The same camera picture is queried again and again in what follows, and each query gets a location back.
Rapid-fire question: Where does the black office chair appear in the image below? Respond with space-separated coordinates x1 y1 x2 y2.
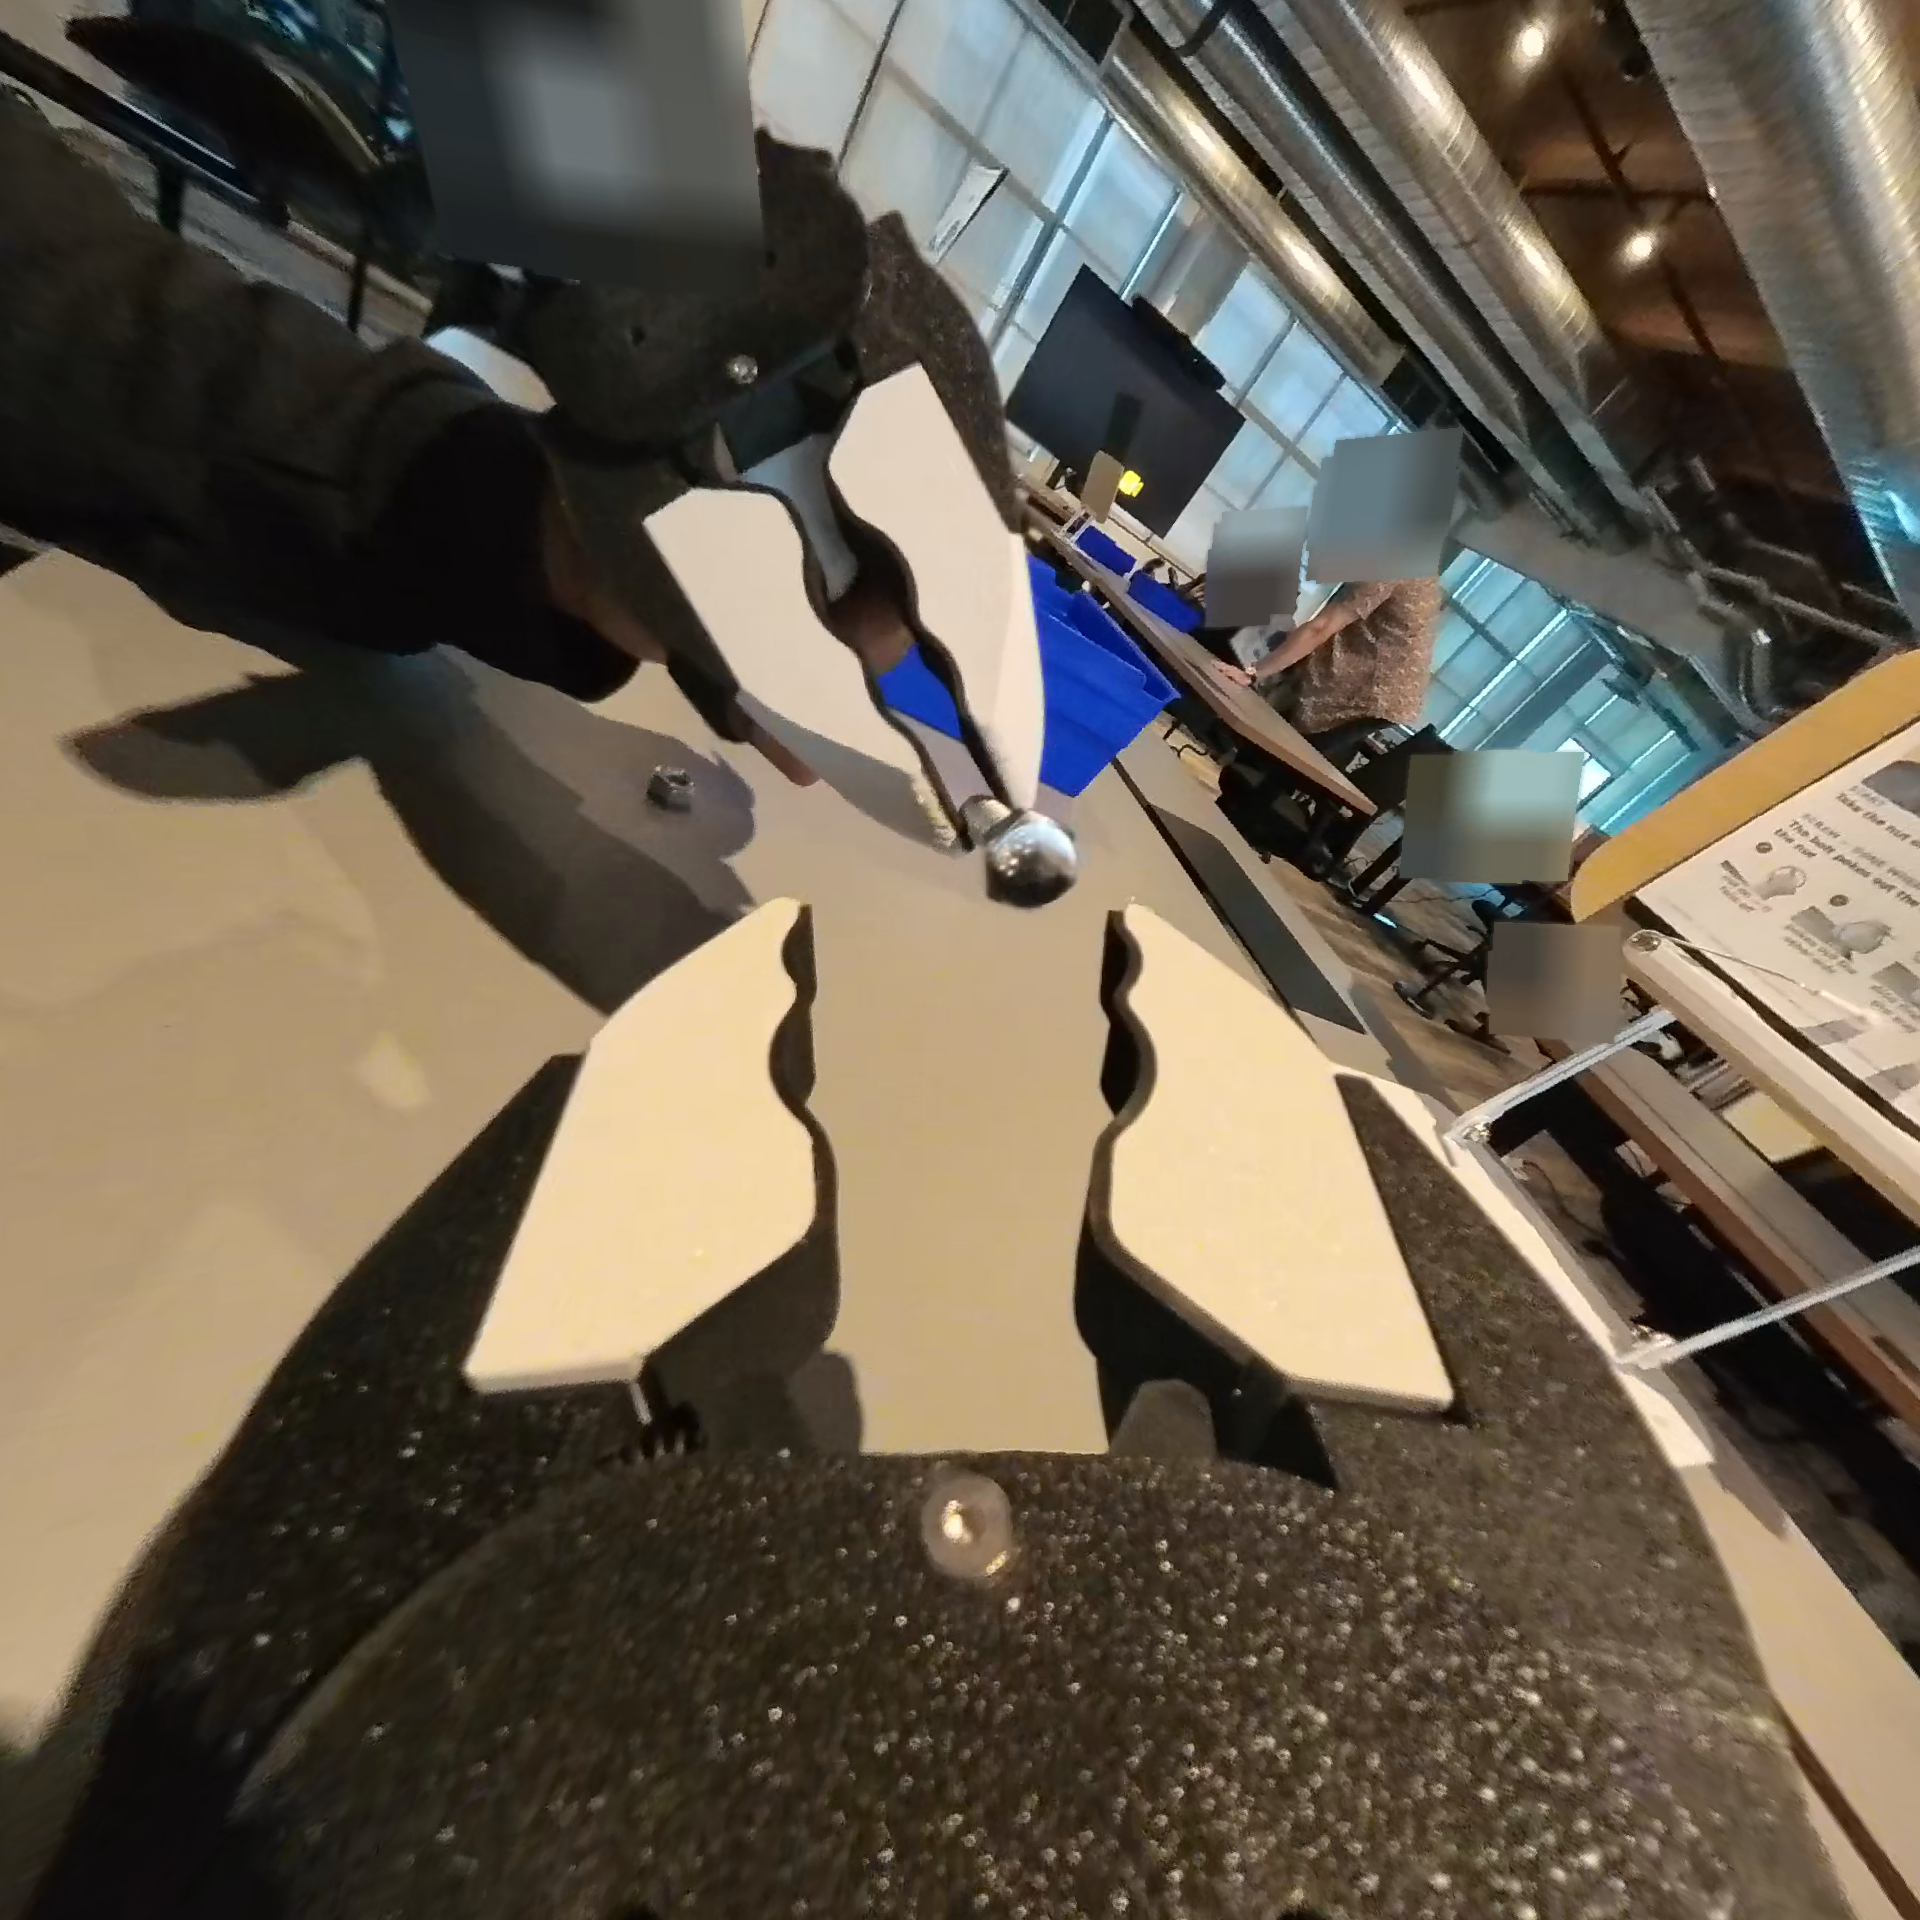
1218 720 1413 910

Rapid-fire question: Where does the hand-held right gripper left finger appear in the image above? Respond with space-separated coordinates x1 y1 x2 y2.
461 896 845 1402

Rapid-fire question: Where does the instruction poster board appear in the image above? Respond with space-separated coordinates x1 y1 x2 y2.
1567 647 1920 1143

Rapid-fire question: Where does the black desk cable cover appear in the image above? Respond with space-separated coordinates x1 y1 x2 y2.
1146 803 1368 1039

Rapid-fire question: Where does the person's left forearm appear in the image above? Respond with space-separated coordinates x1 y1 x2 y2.
0 90 640 704

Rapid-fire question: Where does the large black monitor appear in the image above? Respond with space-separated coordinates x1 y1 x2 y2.
1000 268 1248 545

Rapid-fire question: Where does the wooden office desk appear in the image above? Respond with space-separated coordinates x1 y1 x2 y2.
1019 481 1376 819

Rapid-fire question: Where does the person's left hand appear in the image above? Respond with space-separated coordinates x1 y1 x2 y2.
531 472 825 793

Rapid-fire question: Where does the large blue plastic bin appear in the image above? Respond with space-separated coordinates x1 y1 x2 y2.
877 556 1182 801

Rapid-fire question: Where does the silver bolt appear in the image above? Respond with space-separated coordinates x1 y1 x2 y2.
960 786 1080 913

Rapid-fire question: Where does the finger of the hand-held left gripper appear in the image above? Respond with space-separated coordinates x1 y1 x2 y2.
641 481 985 856
825 363 1046 825

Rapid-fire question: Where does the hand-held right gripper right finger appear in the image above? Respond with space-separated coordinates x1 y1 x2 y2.
1087 900 1459 1419

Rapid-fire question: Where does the silver ventilation duct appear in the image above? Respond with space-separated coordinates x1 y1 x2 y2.
1627 0 1920 617
1139 0 1651 512

